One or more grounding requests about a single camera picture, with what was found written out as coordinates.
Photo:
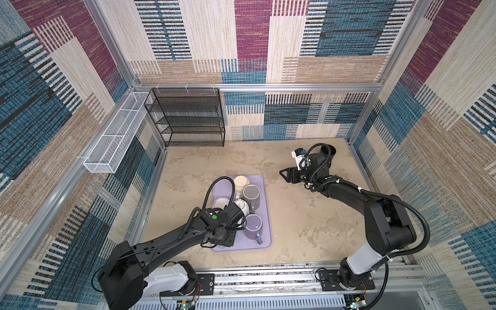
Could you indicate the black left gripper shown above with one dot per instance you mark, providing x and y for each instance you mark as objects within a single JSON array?
[{"x": 230, "y": 241}]

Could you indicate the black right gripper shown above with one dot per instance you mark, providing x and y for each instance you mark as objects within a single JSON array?
[{"x": 291, "y": 173}]

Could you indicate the black ceramic mug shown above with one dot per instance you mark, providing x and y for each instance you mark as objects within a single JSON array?
[{"x": 329, "y": 152}]

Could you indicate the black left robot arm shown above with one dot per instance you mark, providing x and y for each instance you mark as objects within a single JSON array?
[{"x": 132, "y": 271}]

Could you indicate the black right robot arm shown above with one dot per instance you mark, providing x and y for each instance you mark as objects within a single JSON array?
[{"x": 388, "y": 227}]

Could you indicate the purple ceramic mug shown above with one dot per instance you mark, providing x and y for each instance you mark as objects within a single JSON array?
[{"x": 253, "y": 228}]

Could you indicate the white ceramic mug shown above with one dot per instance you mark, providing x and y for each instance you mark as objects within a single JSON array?
[{"x": 220, "y": 204}]

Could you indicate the white patterned mug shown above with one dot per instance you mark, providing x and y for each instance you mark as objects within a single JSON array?
[{"x": 243, "y": 205}]

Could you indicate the grey ceramic mug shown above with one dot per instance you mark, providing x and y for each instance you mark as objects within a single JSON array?
[{"x": 251, "y": 194}]

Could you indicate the cream speckled mug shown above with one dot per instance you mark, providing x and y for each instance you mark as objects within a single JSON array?
[{"x": 240, "y": 183}]

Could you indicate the lavender plastic tray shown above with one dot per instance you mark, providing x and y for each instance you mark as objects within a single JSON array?
[{"x": 241, "y": 240}]

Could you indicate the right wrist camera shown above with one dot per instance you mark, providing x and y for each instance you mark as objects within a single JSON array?
[{"x": 299, "y": 156}]

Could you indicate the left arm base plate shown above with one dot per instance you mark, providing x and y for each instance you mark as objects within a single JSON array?
[{"x": 202, "y": 284}]

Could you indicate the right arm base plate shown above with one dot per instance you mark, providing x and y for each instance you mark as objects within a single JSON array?
[{"x": 330, "y": 281}]

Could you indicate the black wire mesh shelf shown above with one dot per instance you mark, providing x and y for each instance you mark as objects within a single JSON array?
[{"x": 187, "y": 117}]

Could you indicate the white wire mesh basket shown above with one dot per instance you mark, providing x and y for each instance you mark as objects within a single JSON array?
[{"x": 109, "y": 151}]

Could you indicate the aluminium front rail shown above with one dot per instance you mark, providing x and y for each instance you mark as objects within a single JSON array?
[{"x": 294, "y": 286}]

